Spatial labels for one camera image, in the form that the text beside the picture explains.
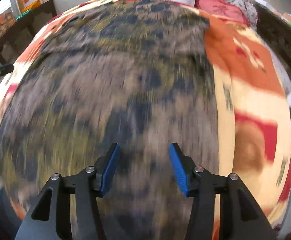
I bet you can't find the right red heart pillow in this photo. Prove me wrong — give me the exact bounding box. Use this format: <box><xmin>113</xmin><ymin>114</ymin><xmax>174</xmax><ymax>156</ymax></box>
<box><xmin>195</xmin><ymin>0</ymin><xmax>251</xmax><ymax>27</ymax></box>

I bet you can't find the orange red cream blanket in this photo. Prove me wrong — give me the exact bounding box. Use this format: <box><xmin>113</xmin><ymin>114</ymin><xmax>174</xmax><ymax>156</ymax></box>
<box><xmin>0</xmin><ymin>0</ymin><xmax>291</xmax><ymax>224</ymax></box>

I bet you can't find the dark wooden side table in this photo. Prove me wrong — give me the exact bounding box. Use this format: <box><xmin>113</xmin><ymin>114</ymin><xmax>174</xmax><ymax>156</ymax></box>
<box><xmin>0</xmin><ymin>0</ymin><xmax>57</xmax><ymax>64</ymax></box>

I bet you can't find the navy gold floral garment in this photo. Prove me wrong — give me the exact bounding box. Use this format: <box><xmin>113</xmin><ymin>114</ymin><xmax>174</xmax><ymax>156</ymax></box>
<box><xmin>0</xmin><ymin>0</ymin><xmax>219</xmax><ymax>239</ymax></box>

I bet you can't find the yellow orange bag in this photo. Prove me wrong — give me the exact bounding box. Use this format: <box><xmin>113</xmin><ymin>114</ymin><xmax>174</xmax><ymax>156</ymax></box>
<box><xmin>21</xmin><ymin>0</ymin><xmax>44</xmax><ymax>13</ymax></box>

